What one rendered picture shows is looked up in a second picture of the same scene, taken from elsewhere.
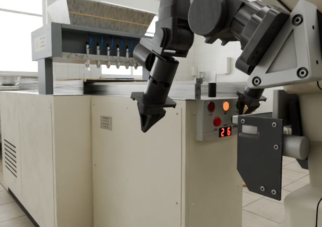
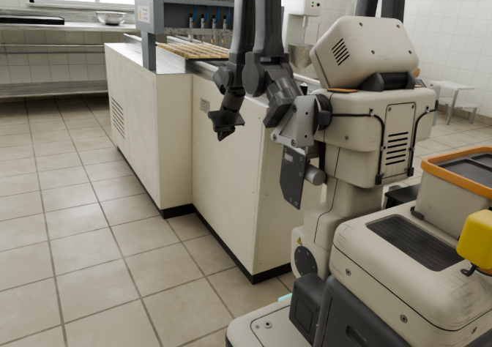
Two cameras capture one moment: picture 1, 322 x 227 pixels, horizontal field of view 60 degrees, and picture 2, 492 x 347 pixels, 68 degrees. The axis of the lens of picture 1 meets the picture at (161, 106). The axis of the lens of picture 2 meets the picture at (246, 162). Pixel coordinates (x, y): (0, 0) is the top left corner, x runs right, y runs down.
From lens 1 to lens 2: 51 cm
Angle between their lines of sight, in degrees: 21
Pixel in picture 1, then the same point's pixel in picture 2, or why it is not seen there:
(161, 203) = (243, 189)
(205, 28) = (250, 89)
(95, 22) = not seen: outside the picture
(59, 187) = (162, 159)
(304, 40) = (296, 124)
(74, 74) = not seen: hidden behind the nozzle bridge
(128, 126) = not seen: hidden behind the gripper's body
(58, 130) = (160, 107)
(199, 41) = not seen: outside the picture
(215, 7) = (255, 78)
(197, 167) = (273, 165)
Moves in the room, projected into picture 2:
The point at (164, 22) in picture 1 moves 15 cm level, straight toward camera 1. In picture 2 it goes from (231, 65) to (217, 75)
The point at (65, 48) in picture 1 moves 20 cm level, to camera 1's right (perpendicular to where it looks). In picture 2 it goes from (168, 20) to (209, 24)
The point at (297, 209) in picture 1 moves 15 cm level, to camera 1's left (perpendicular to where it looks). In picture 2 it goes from (309, 217) to (255, 209)
